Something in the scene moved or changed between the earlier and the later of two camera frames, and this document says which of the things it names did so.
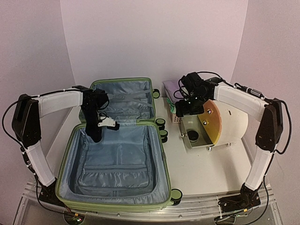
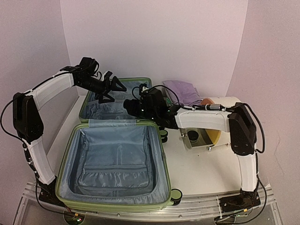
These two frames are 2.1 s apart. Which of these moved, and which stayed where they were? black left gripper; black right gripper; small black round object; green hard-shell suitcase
Moved: black left gripper; black right gripper
Stayed: small black round object; green hard-shell suitcase
